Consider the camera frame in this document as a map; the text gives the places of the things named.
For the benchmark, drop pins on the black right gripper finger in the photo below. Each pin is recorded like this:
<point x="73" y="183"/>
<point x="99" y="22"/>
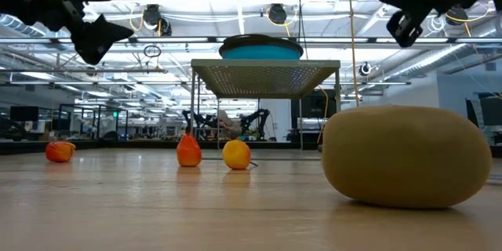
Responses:
<point x="415" y="4"/>

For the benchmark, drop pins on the wrinkled red-orange pepper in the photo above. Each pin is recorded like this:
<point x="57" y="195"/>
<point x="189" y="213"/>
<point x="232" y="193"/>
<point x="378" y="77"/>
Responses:
<point x="60" y="151"/>

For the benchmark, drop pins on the pear-shaped red-orange pepper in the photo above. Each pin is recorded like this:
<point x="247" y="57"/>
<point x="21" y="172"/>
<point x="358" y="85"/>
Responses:
<point x="188" y="151"/>

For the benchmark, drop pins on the blue collapsible bowl grey rim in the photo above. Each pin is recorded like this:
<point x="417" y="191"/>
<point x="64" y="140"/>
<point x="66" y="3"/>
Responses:
<point x="260" y="52"/>

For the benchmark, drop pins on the round yellow-orange pepper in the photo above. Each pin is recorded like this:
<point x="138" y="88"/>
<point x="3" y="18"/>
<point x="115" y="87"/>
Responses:
<point x="236" y="153"/>

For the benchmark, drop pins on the black background robot arm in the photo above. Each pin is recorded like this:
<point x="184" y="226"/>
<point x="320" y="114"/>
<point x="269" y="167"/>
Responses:
<point x="198" y="119"/>
<point x="257" y="117"/>

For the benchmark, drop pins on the brown kiwi fruit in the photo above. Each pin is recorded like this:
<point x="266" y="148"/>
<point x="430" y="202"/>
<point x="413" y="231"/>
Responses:
<point x="406" y="157"/>

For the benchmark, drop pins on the black background screen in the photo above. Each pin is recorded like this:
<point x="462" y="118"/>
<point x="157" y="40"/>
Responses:
<point x="313" y="104"/>

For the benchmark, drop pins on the person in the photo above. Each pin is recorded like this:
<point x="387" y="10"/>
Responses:
<point x="231" y="127"/>

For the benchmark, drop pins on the green perforated metal shelf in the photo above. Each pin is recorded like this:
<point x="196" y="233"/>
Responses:
<point x="263" y="78"/>

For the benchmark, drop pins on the black background workcell frame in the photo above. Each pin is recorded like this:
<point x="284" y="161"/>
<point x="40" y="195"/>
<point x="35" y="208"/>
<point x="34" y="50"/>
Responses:
<point x="98" y="121"/>

